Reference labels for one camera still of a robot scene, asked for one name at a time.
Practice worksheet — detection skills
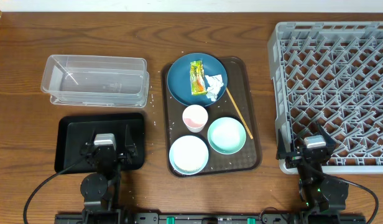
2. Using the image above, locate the yellow green snack wrapper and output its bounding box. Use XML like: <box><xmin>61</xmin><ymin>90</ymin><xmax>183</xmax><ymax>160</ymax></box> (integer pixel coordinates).
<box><xmin>190</xmin><ymin>60</ymin><xmax>207</xmax><ymax>96</ymax></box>

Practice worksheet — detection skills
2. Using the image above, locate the wooden chopstick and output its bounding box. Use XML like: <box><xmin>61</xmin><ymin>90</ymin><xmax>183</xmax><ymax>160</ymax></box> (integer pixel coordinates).
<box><xmin>226</xmin><ymin>87</ymin><xmax>254</xmax><ymax>139</ymax></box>

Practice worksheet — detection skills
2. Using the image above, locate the light blue bowl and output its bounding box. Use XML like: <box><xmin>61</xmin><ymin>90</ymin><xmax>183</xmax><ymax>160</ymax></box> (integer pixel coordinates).
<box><xmin>168</xmin><ymin>135</ymin><xmax>209</xmax><ymax>175</ymax></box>

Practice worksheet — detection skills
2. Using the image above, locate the clear plastic waste bin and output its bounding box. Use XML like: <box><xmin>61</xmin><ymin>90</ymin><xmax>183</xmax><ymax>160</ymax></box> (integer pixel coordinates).
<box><xmin>41</xmin><ymin>55</ymin><xmax>149</xmax><ymax>108</ymax></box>

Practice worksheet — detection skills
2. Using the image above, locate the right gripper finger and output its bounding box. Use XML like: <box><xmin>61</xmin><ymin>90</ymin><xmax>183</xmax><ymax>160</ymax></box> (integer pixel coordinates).
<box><xmin>277</xmin><ymin>129</ymin><xmax>287</xmax><ymax>153</ymax></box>
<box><xmin>316</xmin><ymin>122</ymin><xmax>336</xmax><ymax>148</ymax></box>

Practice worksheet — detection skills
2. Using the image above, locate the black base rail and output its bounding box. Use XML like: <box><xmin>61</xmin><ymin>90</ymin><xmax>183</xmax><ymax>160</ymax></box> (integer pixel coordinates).
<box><xmin>53</xmin><ymin>212</ymin><xmax>366</xmax><ymax>224</ymax></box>

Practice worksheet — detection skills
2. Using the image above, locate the grey dishwasher rack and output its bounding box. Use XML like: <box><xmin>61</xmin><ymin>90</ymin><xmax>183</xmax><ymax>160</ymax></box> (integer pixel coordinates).
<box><xmin>267</xmin><ymin>21</ymin><xmax>383</xmax><ymax>174</ymax></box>

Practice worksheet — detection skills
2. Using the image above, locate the dark blue plate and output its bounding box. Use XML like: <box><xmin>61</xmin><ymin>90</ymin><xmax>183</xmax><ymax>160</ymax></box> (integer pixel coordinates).
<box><xmin>167</xmin><ymin>53</ymin><xmax>228</xmax><ymax>107</ymax></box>

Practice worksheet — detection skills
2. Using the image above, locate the brown serving tray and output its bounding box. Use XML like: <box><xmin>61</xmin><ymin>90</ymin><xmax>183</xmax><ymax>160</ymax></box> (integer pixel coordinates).
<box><xmin>162</xmin><ymin>57</ymin><xmax>262</xmax><ymax>176</ymax></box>

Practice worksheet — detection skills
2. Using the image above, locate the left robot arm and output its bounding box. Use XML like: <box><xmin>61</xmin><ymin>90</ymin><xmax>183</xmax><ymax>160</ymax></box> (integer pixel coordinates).
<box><xmin>79</xmin><ymin>126</ymin><xmax>137</xmax><ymax>224</ymax></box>

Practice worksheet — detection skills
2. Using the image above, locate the mint green bowl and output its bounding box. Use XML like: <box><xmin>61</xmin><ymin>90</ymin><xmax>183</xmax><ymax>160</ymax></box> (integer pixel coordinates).
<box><xmin>207</xmin><ymin>117</ymin><xmax>247</xmax><ymax>155</ymax></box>

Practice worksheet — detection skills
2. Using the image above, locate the white tissue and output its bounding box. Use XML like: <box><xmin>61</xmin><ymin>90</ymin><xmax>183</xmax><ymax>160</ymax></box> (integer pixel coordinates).
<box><xmin>205</xmin><ymin>75</ymin><xmax>224</xmax><ymax>102</ymax></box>

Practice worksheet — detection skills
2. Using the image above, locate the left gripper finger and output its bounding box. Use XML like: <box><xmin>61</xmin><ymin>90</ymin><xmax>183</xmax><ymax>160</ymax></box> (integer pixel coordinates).
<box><xmin>86</xmin><ymin>129</ymin><xmax>96</xmax><ymax>146</ymax></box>
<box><xmin>125</xmin><ymin>124</ymin><xmax>135</xmax><ymax>149</ymax></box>

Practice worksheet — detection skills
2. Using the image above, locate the black rectangular tray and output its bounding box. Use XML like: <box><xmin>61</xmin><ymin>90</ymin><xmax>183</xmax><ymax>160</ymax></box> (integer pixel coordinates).
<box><xmin>54</xmin><ymin>113</ymin><xmax>145</xmax><ymax>172</ymax></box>

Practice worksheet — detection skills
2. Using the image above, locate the white pink paper cup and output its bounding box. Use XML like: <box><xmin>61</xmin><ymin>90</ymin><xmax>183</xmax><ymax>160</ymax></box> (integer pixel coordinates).
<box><xmin>182</xmin><ymin>105</ymin><xmax>208</xmax><ymax>133</ymax></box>

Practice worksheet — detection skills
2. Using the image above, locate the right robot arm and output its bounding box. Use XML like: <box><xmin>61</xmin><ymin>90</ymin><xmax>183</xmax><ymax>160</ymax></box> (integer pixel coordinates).
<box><xmin>276</xmin><ymin>124</ymin><xmax>349</xmax><ymax>224</ymax></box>

